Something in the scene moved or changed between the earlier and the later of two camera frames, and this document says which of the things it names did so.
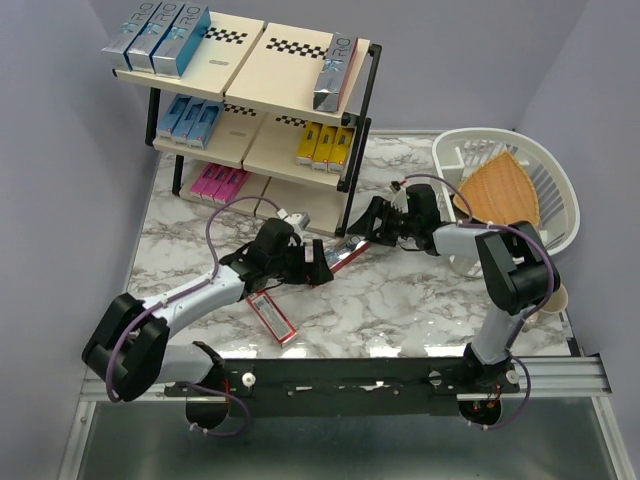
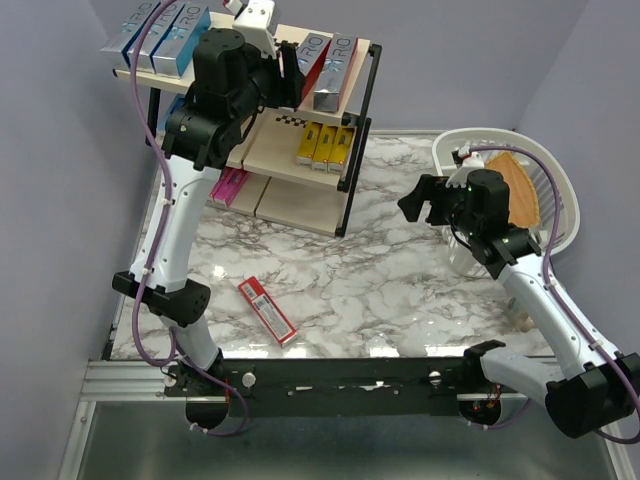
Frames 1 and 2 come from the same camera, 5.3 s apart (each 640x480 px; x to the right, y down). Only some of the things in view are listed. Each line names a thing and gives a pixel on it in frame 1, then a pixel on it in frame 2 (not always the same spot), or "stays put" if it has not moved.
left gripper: [319, 269] → [287, 89]
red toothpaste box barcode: [280, 327] stays put
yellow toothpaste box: [308, 143] stays put
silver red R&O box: [344, 252] → [309, 55]
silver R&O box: [115, 49] stays put
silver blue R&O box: [138, 53] stays put
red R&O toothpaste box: [332, 82] stays put
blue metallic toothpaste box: [181, 41] stays put
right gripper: [381, 210] → [429, 187]
